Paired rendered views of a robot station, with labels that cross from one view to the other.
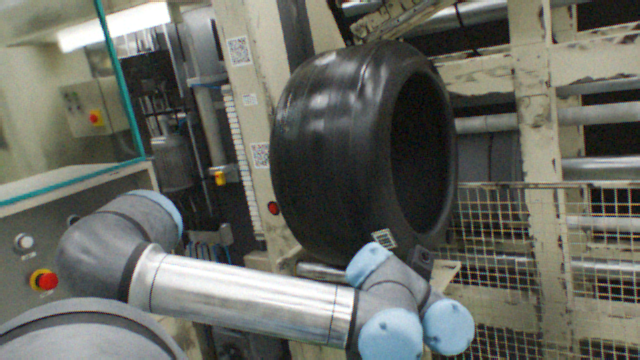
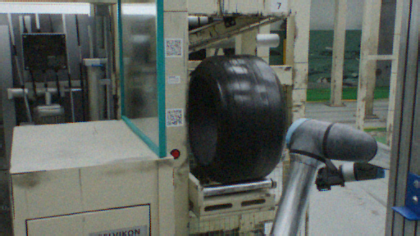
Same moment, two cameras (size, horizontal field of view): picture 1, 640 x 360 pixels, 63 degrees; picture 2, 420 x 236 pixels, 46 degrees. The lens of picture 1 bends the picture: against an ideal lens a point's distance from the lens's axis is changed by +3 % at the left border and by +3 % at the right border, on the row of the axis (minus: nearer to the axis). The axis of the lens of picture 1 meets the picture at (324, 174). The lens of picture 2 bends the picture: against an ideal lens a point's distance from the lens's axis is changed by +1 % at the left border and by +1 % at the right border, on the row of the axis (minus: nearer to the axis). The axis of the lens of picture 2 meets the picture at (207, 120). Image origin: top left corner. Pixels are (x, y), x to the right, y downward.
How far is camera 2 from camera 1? 1.76 m
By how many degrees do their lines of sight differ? 54
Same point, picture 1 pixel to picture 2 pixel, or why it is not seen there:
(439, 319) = not seen: hidden behind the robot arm
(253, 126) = (172, 97)
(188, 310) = (381, 156)
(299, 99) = (244, 81)
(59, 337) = not seen: outside the picture
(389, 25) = (202, 43)
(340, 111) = (274, 89)
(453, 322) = not seen: hidden behind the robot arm
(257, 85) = (182, 70)
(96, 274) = (371, 142)
